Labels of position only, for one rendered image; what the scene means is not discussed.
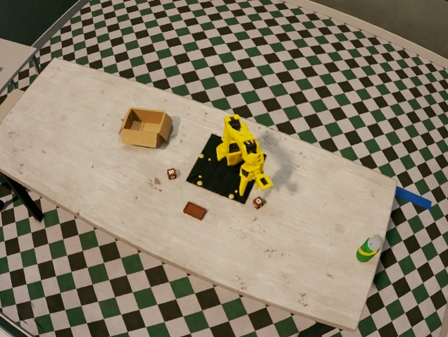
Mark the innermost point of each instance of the green drink can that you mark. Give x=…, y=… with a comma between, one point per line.
x=369, y=248

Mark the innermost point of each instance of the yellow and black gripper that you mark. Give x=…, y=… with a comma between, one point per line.
x=247, y=172

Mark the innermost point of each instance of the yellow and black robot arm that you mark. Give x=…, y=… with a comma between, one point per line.
x=239, y=145

